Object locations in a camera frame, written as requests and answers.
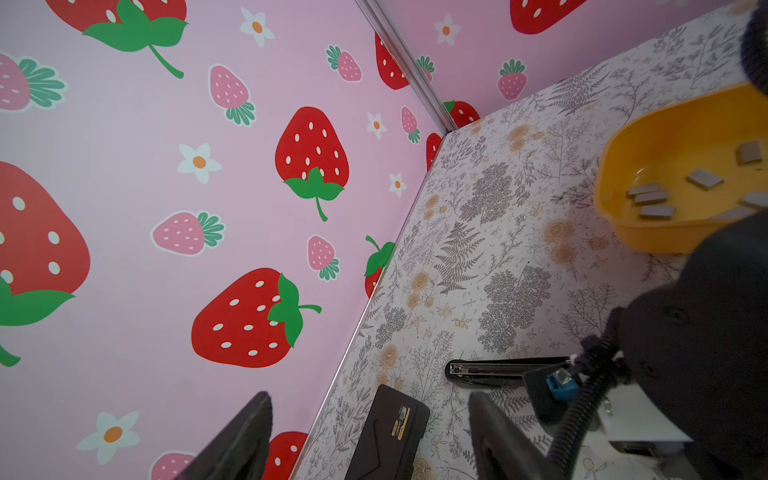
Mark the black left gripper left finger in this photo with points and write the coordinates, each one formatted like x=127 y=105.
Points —
x=240 y=450

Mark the black tool case yellow label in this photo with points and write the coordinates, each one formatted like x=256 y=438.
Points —
x=388 y=443

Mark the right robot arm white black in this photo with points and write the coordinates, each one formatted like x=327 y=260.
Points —
x=696 y=347

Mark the yellow plastic tray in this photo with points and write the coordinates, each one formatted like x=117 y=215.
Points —
x=673 y=177

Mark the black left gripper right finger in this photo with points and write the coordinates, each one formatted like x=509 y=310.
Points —
x=501 y=450

